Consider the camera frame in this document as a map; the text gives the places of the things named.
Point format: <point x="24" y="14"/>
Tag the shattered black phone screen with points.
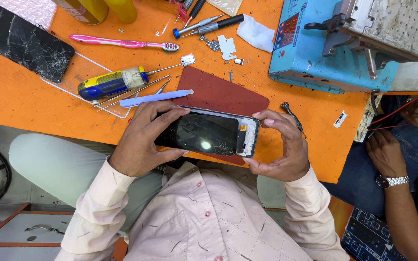
<point x="20" y="40"/>

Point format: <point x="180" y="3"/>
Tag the white metal shield plate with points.
<point x="227" y="46"/>

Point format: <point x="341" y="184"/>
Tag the clear plastic bag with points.
<point x="225" y="5"/>

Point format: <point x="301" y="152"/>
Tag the plain yellow bottle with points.
<point x="122" y="10"/>

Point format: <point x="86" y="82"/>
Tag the silver wristwatch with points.
<point x="392" y="181"/>

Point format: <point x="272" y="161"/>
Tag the black probe with red tip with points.
<point x="196" y="11"/>

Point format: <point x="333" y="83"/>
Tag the worn white strip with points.
<point x="367" y="118"/>

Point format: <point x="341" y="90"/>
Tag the small white plastic part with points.
<point x="188" y="60"/>

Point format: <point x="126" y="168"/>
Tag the pink and white toothbrush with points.
<point x="122" y="43"/>

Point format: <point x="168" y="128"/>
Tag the clear glass panel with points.
<point x="74" y="70"/>

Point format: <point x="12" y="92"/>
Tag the person's left hand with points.
<point x="136" y="145"/>

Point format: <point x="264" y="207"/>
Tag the white sticker with black marks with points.
<point x="340" y="119"/>

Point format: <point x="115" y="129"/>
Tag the bubble wrap sheet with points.
<point x="31" y="11"/>

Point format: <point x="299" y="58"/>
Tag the blue screen separator machine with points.
<point x="303" y="58"/>

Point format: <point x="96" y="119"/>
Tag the small phone circuit board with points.
<point x="211" y="43"/>

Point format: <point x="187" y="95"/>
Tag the silver metal tweezers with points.
<point x="132" y="92"/>

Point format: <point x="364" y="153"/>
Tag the thin silver precision screwdriver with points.
<point x="163" y="85"/>

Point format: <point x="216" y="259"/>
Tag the person's light green trouser leg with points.
<point x="67" y="163"/>

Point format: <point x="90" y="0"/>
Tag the small black screwdriver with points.
<point x="293" y="116"/>

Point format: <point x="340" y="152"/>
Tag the grey metal press fixture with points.
<point x="394" y="25"/>

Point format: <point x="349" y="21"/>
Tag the silver screwdriver with blue cap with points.
<point x="198" y="25"/>

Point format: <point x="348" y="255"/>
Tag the crumpled white tissue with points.
<point x="255" y="34"/>

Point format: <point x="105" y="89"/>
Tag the person's pink shirt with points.
<point x="209" y="217"/>

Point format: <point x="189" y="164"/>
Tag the lilac plastic pry tool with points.
<point x="154" y="98"/>

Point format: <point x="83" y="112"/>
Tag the orange table mat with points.
<point x="20" y="105"/>

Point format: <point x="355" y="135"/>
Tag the small silver metal part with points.
<point x="239" y="61"/>

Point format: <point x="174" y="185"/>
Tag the blue printed repair mat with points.
<point x="368" y="235"/>

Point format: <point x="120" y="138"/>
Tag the dark red work pad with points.
<point x="220" y="90"/>

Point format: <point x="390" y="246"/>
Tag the person's right hand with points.
<point x="292" y="152"/>

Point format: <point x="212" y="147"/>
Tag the black smartphone with cracked screen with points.
<point x="209" y="134"/>

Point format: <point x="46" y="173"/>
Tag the yellow can with dark band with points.
<point x="82" y="11"/>

